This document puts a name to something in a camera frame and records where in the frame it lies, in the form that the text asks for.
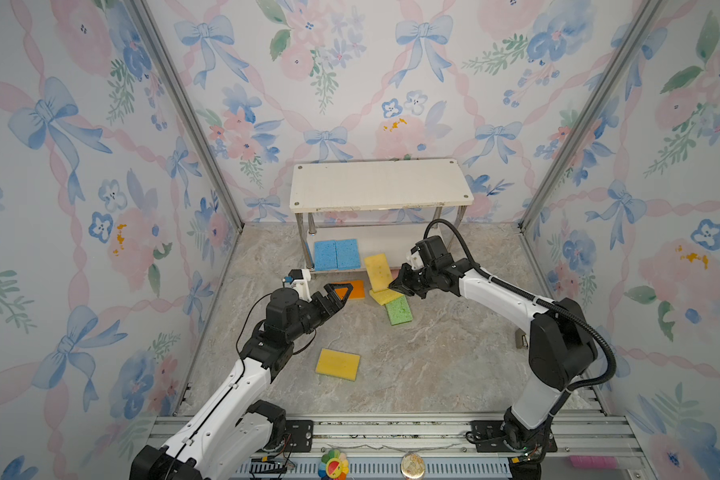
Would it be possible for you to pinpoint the green sponge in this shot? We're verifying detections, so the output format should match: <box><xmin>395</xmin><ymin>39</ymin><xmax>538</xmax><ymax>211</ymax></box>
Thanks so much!
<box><xmin>385</xmin><ymin>296</ymin><xmax>413</xmax><ymax>326</ymax></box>

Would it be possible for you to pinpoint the white two-tier metal shelf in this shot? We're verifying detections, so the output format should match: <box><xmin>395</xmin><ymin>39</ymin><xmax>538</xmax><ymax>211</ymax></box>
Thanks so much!
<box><xmin>289</xmin><ymin>158</ymin><xmax>474</xmax><ymax>270</ymax></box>

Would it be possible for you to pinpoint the left aluminium frame post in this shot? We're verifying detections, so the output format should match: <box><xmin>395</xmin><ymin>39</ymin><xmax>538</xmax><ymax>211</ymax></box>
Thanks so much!
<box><xmin>124</xmin><ymin>0</ymin><xmax>244</xmax><ymax>234</ymax></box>

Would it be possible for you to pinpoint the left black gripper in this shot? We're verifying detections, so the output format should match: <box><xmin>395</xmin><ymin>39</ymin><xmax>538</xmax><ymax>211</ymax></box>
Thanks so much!
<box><xmin>285</xmin><ymin>283</ymin><xmax>350</xmax><ymax>346</ymax></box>

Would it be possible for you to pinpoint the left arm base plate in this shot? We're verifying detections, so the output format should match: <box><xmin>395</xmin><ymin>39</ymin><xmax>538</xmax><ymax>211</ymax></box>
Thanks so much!
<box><xmin>261</xmin><ymin>419</ymin><xmax>314</xmax><ymax>454</ymax></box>

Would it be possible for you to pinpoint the blue sponge front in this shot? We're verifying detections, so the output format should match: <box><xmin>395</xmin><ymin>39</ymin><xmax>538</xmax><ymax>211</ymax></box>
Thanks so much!
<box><xmin>335</xmin><ymin>239</ymin><xmax>361</xmax><ymax>270</ymax></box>

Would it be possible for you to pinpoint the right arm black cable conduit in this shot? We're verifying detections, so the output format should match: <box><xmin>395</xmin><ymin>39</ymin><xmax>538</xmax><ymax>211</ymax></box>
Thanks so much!
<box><xmin>422</xmin><ymin>218</ymin><xmax>618</xmax><ymax>421</ymax></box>

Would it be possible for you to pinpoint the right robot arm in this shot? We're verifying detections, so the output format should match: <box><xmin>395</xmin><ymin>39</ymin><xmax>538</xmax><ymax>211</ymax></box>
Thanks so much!
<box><xmin>389</xmin><ymin>259</ymin><xmax>611</xmax><ymax>455</ymax></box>

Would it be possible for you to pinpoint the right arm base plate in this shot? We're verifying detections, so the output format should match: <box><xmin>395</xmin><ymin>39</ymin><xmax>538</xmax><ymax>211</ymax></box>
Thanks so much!
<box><xmin>465</xmin><ymin>420</ymin><xmax>558</xmax><ymax>456</ymax></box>

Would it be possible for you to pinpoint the colourful flower toy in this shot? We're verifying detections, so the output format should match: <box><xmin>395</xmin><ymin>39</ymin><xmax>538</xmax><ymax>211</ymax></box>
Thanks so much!
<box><xmin>318</xmin><ymin>449</ymin><xmax>350</xmax><ymax>480</ymax></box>

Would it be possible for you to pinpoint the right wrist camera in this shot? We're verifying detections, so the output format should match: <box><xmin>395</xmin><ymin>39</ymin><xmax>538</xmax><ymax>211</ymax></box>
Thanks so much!
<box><xmin>408</xmin><ymin>235</ymin><xmax>453</xmax><ymax>271</ymax></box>

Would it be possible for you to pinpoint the orange sponge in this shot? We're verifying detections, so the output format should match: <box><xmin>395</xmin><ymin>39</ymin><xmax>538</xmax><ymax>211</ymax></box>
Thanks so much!
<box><xmin>338</xmin><ymin>280</ymin><xmax>366</xmax><ymax>300</ymax></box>

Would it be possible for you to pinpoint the aluminium front rail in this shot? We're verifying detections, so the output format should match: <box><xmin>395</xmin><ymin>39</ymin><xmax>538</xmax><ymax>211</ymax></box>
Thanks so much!
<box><xmin>146</xmin><ymin>410</ymin><xmax>658</xmax><ymax>479</ymax></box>

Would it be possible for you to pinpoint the round gold badge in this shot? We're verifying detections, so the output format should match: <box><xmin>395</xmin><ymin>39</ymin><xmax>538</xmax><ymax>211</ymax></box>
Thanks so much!
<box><xmin>400</xmin><ymin>452</ymin><xmax>426</xmax><ymax>480</ymax></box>

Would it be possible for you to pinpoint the light yellow cellulose sponge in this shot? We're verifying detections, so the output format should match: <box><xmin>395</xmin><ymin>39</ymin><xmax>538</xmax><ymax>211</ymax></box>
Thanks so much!
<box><xmin>369</xmin><ymin>289</ymin><xmax>403</xmax><ymax>306</ymax></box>

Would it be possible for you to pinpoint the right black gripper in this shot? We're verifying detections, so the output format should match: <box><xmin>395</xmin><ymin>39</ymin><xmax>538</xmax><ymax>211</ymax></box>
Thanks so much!
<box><xmin>387</xmin><ymin>265</ymin><xmax>437</xmax><ymax>300</ymax></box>

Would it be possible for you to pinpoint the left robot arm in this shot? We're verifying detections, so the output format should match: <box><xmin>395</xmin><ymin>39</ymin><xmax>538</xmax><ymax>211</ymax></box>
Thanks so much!
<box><xmin>129</xmin><ymin>283</ymin><xmax>353</xmax><ymax>479</ymax></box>

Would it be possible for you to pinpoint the aluminium frame post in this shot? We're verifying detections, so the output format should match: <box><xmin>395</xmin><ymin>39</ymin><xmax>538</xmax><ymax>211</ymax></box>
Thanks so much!
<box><xmin>124</xmin><ymin>0</ymin><xmax>244</xmax><ymax>234</ymax></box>
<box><xmin>517</xmin><ymin>0</ymin><xmax>666</xmax><ymax>234</ymax></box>

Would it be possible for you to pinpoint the blue sponge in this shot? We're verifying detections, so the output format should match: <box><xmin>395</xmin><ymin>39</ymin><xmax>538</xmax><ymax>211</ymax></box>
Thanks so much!
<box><xmin>335</xmin><ymin>239</ymin><xmax>361</xmax><ymax>270</ymax></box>
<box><xmin>314</xmin><ymin>240</ymin><xmax>338</xmax><ymax>271</ymax></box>

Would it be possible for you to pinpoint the small grey stapler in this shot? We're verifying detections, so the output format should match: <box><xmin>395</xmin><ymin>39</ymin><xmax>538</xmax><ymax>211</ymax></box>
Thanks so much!
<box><xmin>515</xmin><ymin>329</ymin><xmax>529</xmax><ymax>349</ymax></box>

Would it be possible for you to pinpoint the right aluminium frame post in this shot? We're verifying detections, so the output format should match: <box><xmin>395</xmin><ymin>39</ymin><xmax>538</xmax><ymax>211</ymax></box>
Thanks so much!
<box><xmin>517</xmin><ymin>0</ymin><xmax>666</xmax><ymax>234</ymax></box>

